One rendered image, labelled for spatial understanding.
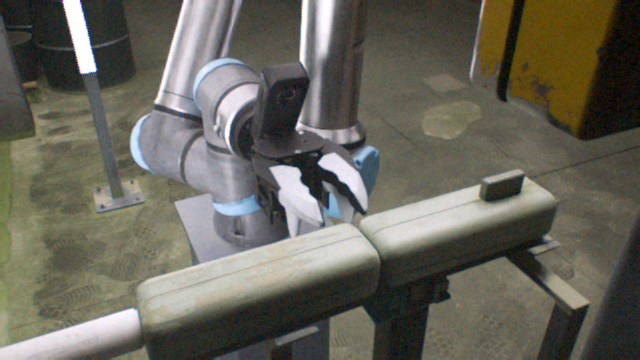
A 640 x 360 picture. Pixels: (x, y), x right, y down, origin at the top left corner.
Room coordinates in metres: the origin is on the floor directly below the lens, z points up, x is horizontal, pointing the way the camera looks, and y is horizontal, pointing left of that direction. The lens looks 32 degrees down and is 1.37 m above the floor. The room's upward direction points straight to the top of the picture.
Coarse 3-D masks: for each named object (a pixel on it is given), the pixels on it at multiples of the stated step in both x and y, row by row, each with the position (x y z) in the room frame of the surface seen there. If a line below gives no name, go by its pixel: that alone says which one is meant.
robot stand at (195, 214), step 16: (176, 208) 1.03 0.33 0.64; (192, 208) 1.03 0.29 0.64; (208, 208) 1.03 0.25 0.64; (192, 224) 0.97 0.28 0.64; (208, 224) 0.97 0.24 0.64; (304, 224) 0.97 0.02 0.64; (192, 240) 0.91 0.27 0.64; (208, 240) 0.91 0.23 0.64; (192, 256) 1.00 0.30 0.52; (208, 256) 0.86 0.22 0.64; (224, 256) 0.86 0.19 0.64; (320, 336) 0.90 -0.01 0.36; (240, 352) 0.81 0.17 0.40; (256, 352) 0.83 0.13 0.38; (304, 352) 0.88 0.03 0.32; (320, 352) 0.90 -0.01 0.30
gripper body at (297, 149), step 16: (240, 128) 0.55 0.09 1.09; (288, 128) 0.53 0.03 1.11; (240, 144) 0.55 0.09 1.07; (256, 144) 0.50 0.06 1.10; (272, 144) 0.49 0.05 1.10; (288, 144) 0.49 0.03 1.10; (304, 144) 0.49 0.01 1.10; (320, 144) 0.49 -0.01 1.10; (288, 160) 0.47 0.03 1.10; (304, 160) 0.48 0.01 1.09; (304, 176) 0.48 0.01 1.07; (256, 192) 0.50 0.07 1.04; (272, 192) 0.47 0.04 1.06; (320, 192) 0.48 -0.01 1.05; (272, 208) 0.46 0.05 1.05
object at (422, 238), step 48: (480, 192) 0.33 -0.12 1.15; (528, 192) 0.34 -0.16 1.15; (288, 240) 0.28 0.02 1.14; (336, 240) 0.28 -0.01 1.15; (384, 240) 0.28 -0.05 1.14; (432, 240) 0.29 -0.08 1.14; (480, 240) 0.30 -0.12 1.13; (528, 240) 0.32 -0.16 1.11; (144, 288) 0.24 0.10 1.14; (192, 288) 0.24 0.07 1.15; (240, 288) 0.24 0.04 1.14; (288, 288) 0.24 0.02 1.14; (336, 288) 0.25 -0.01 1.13; (432, 288) 0.29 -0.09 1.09; (48, 336) 0.21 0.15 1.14; (96, 336) 0.21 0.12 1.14; (144, 336) 0.21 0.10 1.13; (192, 336) 0.21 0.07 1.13; (240, 336) 0.22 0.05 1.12; (384, 336) 0.29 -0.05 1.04
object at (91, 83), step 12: (96, 84) 2.00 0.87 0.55; (96, 96) 2.00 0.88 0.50; (96, 108) 1.99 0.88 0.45; (96, 120) 1.99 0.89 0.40; (108, 132) 2.00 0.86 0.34; (108, 144) 2.00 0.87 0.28; (108, 156) 1.99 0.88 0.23; (108, 168) 1.99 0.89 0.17; (120, 180) 2.01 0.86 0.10; (120, 192) 2.00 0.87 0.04
